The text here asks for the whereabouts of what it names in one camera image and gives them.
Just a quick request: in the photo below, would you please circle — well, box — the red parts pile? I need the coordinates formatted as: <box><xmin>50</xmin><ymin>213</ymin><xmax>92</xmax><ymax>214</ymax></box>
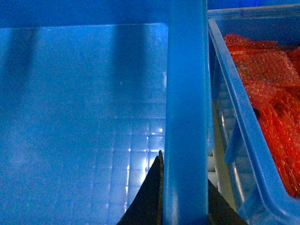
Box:
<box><xmin>224</xmin><ymin>33</ymin><xmax>300</xmax><ymax>198</ymax></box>

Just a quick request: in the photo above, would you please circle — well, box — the steel roller shelf rack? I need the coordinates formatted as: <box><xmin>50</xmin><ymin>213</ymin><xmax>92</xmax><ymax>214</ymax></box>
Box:
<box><xmin>208</xmin><ymin>105</ymin><xmax>236</xmax><ymax>211</ymax></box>

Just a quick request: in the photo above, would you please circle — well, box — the large blue plastic crate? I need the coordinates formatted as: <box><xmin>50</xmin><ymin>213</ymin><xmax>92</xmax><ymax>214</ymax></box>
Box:
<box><xmin>0</xmin><ymin>0</ymin><xmax>212</xmax><ymax>225</ymax></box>

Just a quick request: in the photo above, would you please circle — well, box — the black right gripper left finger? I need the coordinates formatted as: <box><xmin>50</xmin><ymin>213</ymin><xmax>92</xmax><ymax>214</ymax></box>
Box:
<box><xmin>117</xmin><ymin>151</ymin><xmax>164</xmax><ymax>225</ymax></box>

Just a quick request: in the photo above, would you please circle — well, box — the blue bin with red parts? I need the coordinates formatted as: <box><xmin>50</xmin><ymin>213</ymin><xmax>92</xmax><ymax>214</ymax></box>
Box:
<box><xmin>208</xmin><ymin>4</ymin><xmax>300</xmax><ymax>225</ymax></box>

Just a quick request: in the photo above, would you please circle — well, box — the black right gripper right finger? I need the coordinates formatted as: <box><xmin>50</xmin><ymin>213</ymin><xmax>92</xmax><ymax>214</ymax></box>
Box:
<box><xmin>208</xmin><ymin>180</ymin><xmax>247</xmax><ymax>225</ymax></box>

